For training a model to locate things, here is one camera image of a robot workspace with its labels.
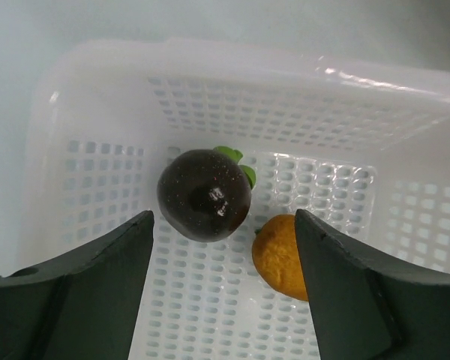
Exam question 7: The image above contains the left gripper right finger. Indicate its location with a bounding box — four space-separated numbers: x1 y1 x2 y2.
295 209 450 359

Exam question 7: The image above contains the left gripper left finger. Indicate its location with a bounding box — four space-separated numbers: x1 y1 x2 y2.
0 211 155 359

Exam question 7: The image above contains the brown kiwi toy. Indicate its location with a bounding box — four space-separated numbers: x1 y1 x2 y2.
251 214 308 302

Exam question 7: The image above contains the dark purple mangosteen toy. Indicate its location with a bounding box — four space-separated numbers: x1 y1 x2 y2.
157 146 257 242

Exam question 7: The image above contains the white plastic basket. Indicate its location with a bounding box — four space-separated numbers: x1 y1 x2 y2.
16 39 450 359

